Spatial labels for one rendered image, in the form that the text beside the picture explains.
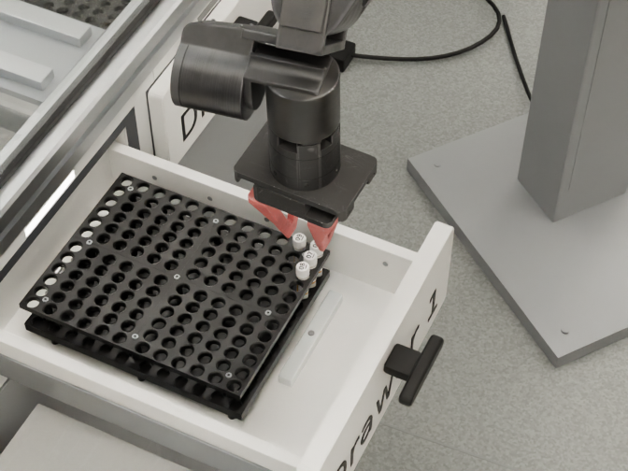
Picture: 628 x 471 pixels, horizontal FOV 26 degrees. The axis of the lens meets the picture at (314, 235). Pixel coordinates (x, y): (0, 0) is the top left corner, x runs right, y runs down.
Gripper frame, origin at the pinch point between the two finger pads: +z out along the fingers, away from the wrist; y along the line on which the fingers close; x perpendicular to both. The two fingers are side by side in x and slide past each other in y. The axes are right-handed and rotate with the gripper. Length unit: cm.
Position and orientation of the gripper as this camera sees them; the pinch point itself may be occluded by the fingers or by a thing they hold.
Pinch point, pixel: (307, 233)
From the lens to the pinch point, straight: 117.5
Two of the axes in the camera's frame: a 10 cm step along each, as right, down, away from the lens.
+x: 4.6, -7.0, 5.4
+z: 0.2, 6.1, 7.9
